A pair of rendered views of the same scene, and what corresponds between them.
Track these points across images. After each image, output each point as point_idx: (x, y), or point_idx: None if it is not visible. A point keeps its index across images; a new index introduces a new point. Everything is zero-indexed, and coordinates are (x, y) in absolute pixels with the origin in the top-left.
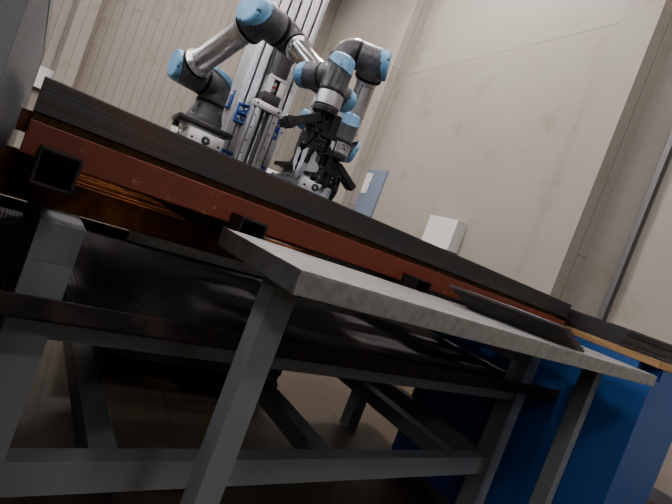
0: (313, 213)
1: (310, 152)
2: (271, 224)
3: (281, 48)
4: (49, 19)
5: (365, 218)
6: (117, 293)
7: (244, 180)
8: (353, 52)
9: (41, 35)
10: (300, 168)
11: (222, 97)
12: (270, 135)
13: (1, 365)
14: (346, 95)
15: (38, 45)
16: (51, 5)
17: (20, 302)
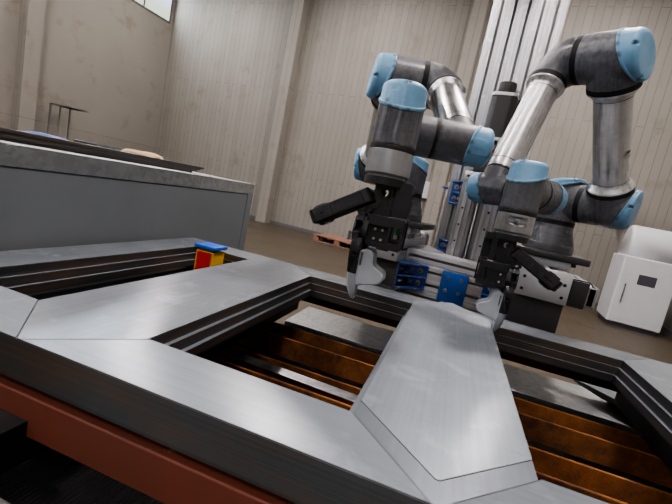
0: (111, 412)
1: (350, 256)
2: (48, 428)
3: (427, 105)
4: (138, 174)
5: (225, 428)
6: (44, 470)
7: (0, 356)
8: (564, 60)
9: (105, 193)
10: (347, 282)
11: (413, 183)
12: (491, 211)
13: None
14: (461, 140)
15: (112, 201)
16: (86, 167)
17: None
